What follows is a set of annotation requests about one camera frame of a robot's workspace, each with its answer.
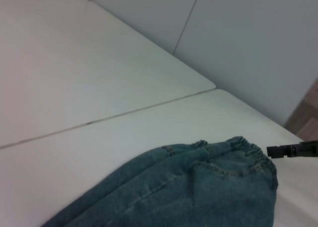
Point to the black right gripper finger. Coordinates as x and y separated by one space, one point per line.
277 151

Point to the blue denim shorts with cartoon print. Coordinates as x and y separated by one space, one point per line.
186 194

